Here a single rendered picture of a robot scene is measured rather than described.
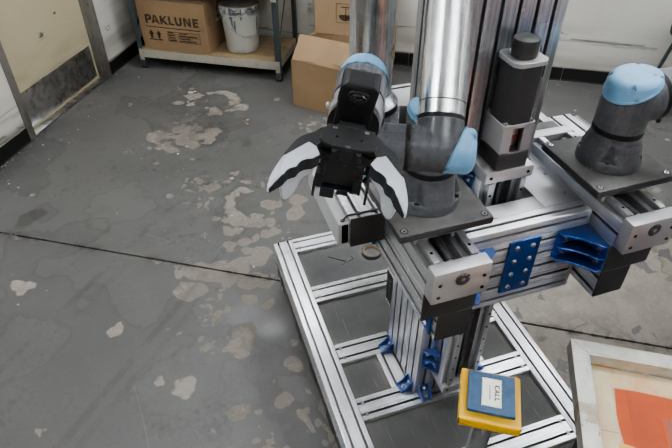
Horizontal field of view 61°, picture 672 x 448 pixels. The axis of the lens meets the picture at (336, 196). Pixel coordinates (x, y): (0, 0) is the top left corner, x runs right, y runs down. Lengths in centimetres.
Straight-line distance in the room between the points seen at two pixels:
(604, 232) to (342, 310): 125
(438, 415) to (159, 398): 111
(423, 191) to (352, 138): 55
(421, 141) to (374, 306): 163
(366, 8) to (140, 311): 210
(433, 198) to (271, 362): 149
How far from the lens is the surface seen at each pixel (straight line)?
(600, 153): 149
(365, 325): 238
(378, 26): 107
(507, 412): 131
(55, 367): 278
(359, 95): 66
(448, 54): 92
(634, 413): 143
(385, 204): 67
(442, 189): 123
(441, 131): 88
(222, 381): 252
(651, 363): 148
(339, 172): 70
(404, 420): 215
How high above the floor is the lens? 205
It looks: 38 degrees down
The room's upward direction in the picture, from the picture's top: straight up
